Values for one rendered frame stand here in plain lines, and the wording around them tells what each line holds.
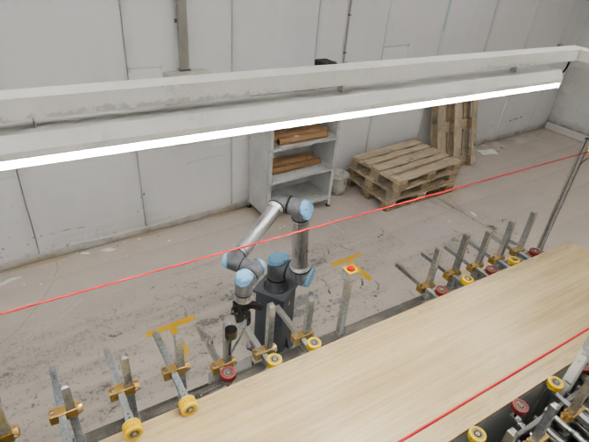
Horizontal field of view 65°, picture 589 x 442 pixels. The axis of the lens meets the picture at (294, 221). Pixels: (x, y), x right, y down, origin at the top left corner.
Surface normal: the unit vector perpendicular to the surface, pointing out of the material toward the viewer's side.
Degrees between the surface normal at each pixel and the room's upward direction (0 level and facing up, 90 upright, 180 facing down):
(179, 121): 61
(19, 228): 90
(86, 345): 0
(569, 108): 90
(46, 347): 0
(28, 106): 90
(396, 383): 0
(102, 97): 90
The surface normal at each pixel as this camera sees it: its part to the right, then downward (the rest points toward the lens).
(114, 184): 0.56, 0.48
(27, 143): 0.48, 0.02
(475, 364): 0.07, -0.84
